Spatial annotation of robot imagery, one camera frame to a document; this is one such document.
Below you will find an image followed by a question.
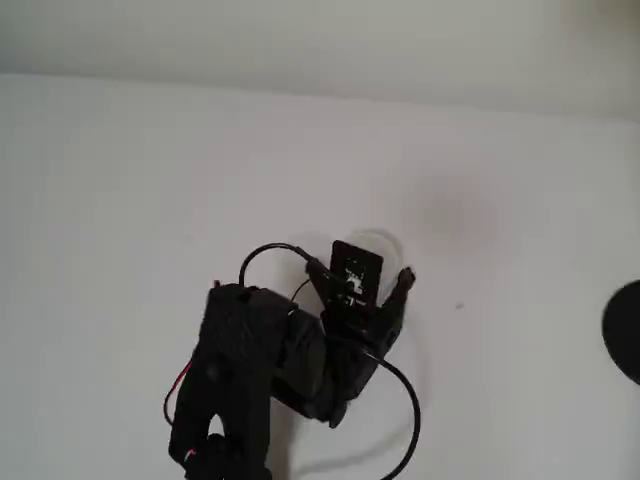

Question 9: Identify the white round object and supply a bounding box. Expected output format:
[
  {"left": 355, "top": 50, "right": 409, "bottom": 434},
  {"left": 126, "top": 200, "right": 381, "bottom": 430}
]
[{"left": 348, "top": 228, "right": 408, "bottom": 302}]

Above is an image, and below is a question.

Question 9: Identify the black round object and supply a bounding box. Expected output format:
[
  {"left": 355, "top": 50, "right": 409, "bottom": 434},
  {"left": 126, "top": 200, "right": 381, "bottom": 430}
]
[{"left": 601, "top": 280, "right": 640, "bottom": 387}]

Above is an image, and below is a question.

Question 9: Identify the black square camera board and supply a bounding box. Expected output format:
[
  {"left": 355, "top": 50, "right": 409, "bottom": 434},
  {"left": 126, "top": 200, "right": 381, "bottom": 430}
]
[{"left": 327, "top": 239, "right": 386, "bottom": 309}]

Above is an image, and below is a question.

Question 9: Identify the thick black cable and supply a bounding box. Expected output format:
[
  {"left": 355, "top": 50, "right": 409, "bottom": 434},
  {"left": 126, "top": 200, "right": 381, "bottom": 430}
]
[{"left": 363, "top": 348, "right": 422, "bottom": 480}]

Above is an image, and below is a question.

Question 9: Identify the thin black looped cable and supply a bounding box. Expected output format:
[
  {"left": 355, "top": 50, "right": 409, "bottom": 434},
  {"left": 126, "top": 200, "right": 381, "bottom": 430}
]
[{"left": 238, "top": 242, "right": 314, "bottom": 287}]

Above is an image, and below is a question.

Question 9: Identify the red wire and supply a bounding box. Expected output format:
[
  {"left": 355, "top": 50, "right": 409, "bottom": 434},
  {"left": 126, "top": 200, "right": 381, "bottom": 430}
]
[{"left": 163, "top": 363, "right": 195, "bottom": 424}]

